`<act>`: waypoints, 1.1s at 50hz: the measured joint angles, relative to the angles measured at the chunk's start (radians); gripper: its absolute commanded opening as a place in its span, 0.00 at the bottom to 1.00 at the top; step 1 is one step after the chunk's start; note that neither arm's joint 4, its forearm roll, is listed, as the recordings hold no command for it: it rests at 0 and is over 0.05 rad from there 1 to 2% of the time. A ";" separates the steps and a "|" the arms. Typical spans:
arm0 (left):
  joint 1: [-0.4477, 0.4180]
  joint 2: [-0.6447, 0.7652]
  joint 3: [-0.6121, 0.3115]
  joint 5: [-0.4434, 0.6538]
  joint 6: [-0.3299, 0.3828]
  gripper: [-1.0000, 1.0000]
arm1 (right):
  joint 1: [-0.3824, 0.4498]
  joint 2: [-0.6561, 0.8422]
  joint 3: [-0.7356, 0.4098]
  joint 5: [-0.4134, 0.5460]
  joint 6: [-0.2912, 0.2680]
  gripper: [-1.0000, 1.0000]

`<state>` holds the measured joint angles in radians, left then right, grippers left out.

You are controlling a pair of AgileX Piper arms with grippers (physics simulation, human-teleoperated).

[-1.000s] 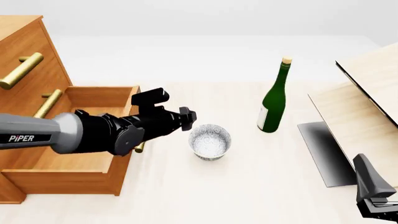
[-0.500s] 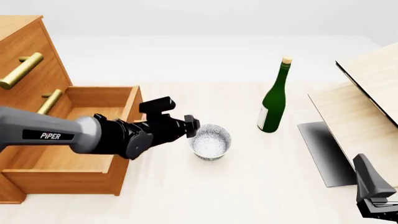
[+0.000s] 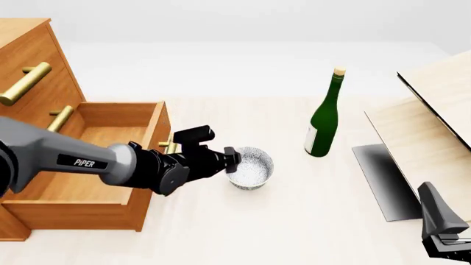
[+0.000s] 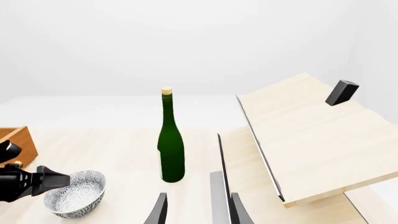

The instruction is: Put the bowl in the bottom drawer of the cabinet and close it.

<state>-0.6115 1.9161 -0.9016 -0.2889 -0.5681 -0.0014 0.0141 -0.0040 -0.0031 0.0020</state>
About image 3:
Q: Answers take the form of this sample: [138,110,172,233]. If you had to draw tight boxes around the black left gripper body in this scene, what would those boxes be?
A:
[223,146,243,174]

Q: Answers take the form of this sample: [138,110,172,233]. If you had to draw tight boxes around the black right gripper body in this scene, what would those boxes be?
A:
[421,232,471,262]

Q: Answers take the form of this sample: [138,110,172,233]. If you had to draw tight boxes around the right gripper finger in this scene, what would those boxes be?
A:
[417,181,470,240]

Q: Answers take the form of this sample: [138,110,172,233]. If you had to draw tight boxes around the speckled black and white bowl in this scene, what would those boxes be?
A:
[224,146,275,192]

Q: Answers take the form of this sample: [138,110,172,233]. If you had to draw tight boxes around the open wooden drawer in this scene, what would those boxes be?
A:
[0,100,172,233]

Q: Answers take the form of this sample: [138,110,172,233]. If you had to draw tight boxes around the narrow wooden drawer front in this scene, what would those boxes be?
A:
[21,59,88,133]

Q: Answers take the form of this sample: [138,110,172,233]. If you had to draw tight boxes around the large wooden drawer front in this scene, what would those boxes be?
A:
[0,24,77,111]

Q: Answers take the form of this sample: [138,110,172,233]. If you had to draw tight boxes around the wooden cabinet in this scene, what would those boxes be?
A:
[0,18,172,243]

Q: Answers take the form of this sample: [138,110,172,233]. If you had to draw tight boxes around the black plate on short stalk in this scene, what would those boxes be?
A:
[172,124,216,152]

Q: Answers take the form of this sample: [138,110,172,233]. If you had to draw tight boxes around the green wine bottle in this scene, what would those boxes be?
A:
[303,66,347,158]

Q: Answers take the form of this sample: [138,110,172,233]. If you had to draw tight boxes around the pale wooden board, black edge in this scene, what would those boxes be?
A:
[396,49,471,153]

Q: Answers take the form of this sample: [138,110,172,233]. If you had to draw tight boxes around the small brass drawer handle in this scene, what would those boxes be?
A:
[158,132,182,155]

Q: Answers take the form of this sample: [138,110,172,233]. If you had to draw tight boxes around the short brass drawer handle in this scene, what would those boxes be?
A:
[46,105,75,133]

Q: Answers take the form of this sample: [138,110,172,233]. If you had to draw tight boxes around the long brass drawer handle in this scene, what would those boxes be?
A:
[0,61,53,107]

